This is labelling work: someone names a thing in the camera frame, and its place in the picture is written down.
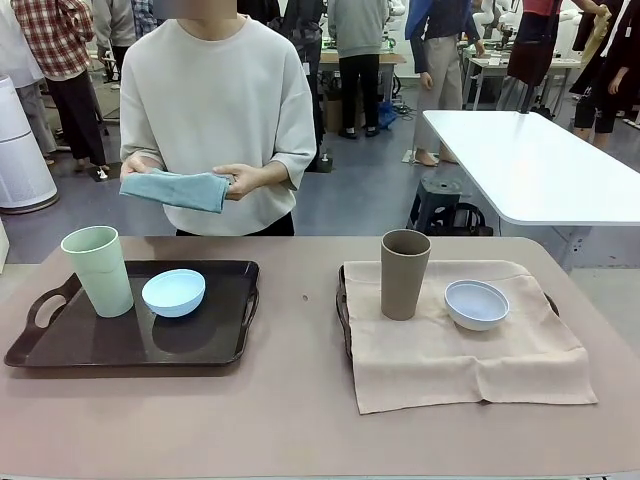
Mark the brown tall cup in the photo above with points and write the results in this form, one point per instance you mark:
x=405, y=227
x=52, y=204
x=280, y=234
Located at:
x=402, y=280

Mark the person in plaid shirt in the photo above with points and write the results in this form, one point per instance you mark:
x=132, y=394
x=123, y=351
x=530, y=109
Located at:
x=55, y=45

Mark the person in red top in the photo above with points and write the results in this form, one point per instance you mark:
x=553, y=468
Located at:
x=535, y=45

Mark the person's left forearm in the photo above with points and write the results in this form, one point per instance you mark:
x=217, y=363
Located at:
x=282, y=176

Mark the white bowl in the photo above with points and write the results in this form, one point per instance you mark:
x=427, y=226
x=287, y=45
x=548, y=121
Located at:
x=477, y=310

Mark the person in beige trousers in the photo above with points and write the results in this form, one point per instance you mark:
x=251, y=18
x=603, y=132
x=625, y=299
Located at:
x=445, y=60

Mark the blue cloth mat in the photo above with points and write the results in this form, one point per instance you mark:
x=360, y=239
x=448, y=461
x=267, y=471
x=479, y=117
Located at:
x=175, y=190

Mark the white rounded table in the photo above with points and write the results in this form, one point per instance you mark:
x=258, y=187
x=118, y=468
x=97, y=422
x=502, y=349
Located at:
x=525, y=160

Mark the white air purifier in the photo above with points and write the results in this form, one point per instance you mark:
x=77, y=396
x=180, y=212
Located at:
x=22, y=150

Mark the beige cloth mat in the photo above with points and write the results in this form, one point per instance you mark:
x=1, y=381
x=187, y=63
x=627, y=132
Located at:
x=425, y=360

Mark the black bag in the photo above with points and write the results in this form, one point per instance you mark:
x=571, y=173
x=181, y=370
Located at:
x=470, y=220

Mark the light blue bowl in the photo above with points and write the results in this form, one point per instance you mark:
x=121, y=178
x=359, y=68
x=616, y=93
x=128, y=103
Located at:
x=175, y=297

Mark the pale green tall cup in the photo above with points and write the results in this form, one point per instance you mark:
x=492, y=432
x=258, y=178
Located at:
x=102, y=280

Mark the person in grey hoodie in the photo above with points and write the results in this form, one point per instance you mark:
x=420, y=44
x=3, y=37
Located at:
x=357, y=50

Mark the person in cream sweater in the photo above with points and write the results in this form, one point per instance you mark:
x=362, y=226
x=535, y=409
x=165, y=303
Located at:
x=220, y=90

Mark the person's right hand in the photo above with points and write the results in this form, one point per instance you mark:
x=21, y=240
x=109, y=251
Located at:
x=131, y=167

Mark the person in black shorts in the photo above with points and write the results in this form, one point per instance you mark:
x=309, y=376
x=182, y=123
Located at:
x=605, y=80

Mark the dark plastic stool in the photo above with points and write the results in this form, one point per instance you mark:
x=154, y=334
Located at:
x=435, y=200

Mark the cardboard box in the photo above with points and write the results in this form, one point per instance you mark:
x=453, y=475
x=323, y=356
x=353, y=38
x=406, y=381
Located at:
x=334, y=112

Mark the person's right forearm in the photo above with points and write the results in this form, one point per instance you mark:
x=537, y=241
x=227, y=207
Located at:
x=152, y=161

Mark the person's left hand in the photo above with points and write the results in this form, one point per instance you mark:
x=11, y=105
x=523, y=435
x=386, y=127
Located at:
x=250, y=181

